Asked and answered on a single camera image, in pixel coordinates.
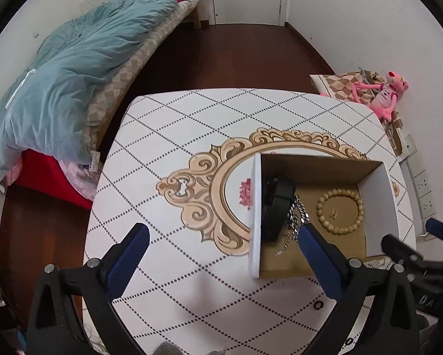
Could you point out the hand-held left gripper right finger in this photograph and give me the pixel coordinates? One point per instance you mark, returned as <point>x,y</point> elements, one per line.
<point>319,262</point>

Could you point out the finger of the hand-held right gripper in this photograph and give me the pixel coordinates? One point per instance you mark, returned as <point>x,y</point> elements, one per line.
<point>441,228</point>
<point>400,249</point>

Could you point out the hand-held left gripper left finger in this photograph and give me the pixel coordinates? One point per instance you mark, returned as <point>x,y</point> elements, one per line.
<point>127,266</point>

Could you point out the white cardboard box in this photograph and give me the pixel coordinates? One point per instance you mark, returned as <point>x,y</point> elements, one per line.
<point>354,246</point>

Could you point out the white power strip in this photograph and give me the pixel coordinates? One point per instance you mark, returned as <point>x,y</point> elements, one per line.
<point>421,188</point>

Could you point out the small gold earring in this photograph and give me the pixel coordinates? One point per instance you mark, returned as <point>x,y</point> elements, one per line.
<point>333,213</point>

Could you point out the pink checkered cloth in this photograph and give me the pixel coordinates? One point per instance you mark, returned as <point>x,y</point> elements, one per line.
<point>79,177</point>

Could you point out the red cloth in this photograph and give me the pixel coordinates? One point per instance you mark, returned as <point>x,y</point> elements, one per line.
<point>47,173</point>

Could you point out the pink plush toy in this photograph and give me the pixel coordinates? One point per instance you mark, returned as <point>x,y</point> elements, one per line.
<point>386,94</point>

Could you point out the bed with checkered sheet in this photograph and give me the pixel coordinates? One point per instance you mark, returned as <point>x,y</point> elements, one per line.
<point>132,70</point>

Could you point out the blue-green duvet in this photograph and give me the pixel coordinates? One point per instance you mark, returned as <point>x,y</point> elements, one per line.
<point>69,70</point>

